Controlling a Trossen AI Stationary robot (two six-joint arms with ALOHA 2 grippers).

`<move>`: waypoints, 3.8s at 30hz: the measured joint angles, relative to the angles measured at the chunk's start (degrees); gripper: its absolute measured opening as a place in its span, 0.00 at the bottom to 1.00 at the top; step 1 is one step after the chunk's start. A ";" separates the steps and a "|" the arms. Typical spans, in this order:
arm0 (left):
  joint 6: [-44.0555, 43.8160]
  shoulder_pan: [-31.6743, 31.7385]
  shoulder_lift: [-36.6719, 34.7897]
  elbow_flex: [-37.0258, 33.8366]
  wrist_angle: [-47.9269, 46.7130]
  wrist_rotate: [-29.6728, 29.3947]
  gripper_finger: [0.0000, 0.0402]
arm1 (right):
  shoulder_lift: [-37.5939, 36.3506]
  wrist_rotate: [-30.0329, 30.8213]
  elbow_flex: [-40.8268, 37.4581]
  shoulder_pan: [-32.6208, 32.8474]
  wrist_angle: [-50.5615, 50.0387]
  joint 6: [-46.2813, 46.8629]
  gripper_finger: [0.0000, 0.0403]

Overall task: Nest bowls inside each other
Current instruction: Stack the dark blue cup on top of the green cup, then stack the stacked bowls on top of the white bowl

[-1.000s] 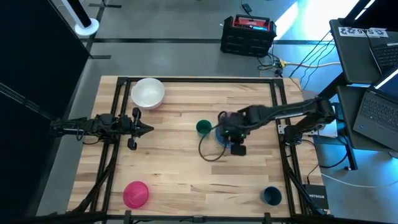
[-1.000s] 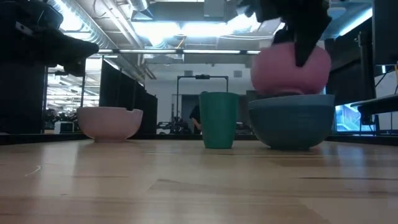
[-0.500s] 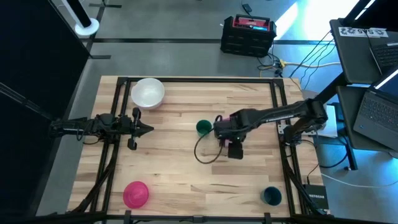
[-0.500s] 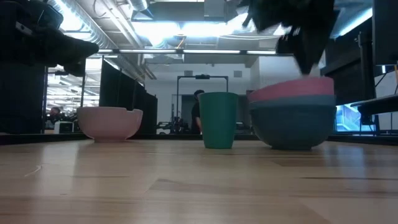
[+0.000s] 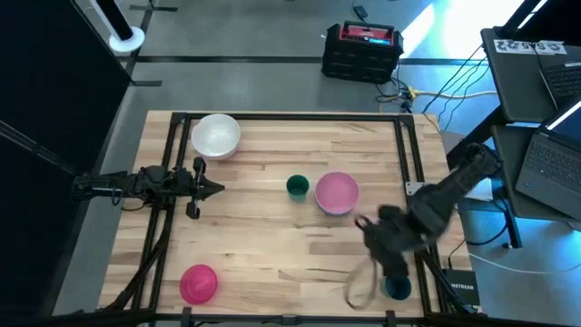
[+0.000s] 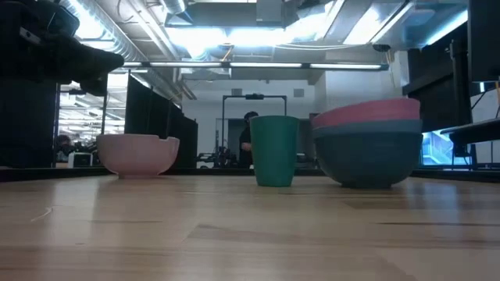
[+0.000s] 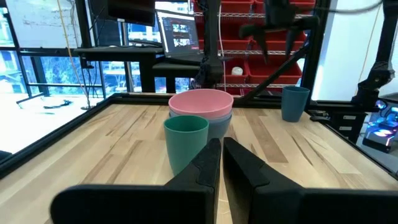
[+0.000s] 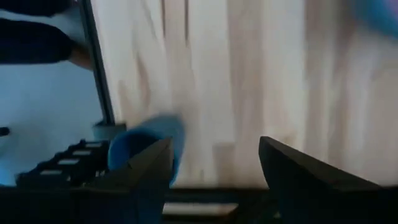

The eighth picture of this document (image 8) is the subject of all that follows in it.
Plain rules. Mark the blue plastic cup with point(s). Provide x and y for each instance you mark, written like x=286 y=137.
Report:
x=130 y=146

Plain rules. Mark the dark blue bowl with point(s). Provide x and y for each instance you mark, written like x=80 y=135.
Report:
x=379 y=15

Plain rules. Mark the black slotted rack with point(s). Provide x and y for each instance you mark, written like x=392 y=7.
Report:
x=62 y=168

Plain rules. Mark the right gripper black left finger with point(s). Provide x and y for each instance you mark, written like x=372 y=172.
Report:
x=146 y=174

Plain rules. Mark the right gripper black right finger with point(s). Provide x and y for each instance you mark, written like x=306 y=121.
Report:
x=304 y=186

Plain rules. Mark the person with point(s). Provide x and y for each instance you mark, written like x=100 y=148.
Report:
x=31 y=40

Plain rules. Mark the black table frame bar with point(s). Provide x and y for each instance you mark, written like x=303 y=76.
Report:
x=99 y=68

